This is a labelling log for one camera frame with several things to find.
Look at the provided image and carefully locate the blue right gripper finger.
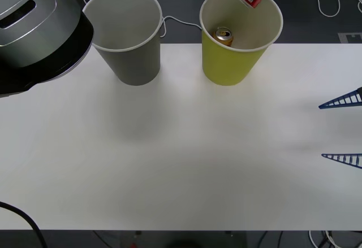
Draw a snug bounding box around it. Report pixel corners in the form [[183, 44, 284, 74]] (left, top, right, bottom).
[[318, 86, 362, 110], [321, 153, 362, 169]]

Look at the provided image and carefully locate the grey floor marker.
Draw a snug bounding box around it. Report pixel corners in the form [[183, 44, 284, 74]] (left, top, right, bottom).
[[337, 32, 362, 44]]

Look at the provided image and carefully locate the gold drink can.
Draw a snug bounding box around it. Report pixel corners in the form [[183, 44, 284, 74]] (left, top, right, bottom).
[[212, 27, 235, 47]]

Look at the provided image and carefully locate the yellow-green waste bin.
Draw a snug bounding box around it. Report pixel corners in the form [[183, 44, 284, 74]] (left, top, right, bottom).
[[199, 0, 284, 87]]

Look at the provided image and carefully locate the grey waste bin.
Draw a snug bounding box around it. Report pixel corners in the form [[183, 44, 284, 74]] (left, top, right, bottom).
[[82, 0, 164, 86]]

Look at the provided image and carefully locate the white cable bundle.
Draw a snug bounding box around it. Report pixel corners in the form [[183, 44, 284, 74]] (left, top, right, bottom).
[[307, 229, 342, 248]]

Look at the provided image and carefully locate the white power strip cable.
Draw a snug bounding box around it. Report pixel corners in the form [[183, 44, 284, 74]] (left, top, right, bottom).
[[74, 0, 203, 38]]

